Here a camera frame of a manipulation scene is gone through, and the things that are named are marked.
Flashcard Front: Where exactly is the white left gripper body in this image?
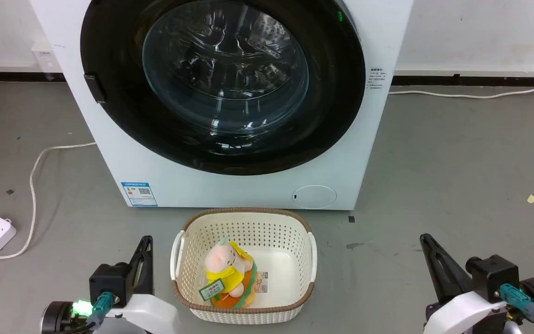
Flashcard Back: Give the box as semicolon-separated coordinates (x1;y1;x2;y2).
95;293;180;334

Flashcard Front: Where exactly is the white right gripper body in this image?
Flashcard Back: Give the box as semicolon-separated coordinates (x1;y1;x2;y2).
423;290;511;334

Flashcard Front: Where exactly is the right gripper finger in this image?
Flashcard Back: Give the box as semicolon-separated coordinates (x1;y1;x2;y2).
420;234;458;306
425;233;475;298

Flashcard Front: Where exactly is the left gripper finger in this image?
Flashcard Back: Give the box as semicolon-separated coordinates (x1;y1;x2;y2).
127;250;146;297
138;235;154;296

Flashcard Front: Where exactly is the white front-load washing machine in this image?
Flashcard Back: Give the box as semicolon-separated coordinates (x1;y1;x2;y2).
30;0;414;211

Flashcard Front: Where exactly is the black round glass washer door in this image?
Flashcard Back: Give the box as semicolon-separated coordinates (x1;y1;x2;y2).
80;0;366;176

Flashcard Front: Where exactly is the green toy hang tag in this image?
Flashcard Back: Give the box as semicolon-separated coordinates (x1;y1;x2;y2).
198;278;225;302

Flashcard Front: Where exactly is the blue energy label sticker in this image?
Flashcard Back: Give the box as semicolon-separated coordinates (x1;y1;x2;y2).
121;181;159;207

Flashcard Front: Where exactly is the pink pig plush toy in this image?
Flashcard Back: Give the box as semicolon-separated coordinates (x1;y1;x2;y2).
203;236;260;308

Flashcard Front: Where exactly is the cream perforated laundry basket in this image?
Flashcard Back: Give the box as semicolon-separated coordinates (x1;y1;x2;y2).
170;207;318;325

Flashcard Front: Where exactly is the round white filter cover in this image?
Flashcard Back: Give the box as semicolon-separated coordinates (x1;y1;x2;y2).
292;185;337;209

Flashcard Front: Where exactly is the small text sticker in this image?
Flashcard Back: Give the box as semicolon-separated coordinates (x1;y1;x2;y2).
367;68;385;91

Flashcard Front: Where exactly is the teal left gripper cable plug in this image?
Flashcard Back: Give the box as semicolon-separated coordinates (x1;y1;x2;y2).
86;291;115;326

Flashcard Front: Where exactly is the teal gripper cable plug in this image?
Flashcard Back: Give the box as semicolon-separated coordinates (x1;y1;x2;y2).
500;283;534;323
86;291;115;326

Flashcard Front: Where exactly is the teal right gripper cable plug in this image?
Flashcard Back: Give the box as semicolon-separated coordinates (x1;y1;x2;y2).
500;283;534;323

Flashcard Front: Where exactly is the white power strip cable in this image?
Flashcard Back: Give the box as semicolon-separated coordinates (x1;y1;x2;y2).
0;141;97;260

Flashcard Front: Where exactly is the white washer power cable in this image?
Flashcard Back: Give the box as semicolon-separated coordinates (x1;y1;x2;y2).
388;82;534;100

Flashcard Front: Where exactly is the white wall socket plate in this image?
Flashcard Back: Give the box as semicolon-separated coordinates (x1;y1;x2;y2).
31;41;60;74

